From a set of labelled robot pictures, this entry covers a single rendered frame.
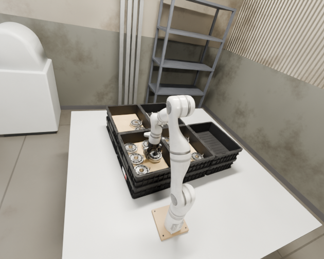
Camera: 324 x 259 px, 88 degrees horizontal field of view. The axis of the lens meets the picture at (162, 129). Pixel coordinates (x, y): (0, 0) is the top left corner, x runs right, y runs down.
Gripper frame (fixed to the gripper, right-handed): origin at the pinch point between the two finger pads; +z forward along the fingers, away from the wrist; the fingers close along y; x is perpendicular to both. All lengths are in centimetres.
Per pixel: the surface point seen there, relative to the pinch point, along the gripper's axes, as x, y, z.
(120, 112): 59, -2, 0
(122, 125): 42.6, -5.6, 2.9
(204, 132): 13, 66, 3
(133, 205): -21.4, -20.1, 15.3
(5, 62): 161, -87, -9
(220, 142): -4, 70, 2
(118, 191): -9.0, -25.9, 15.4
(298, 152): -33, 212, 34
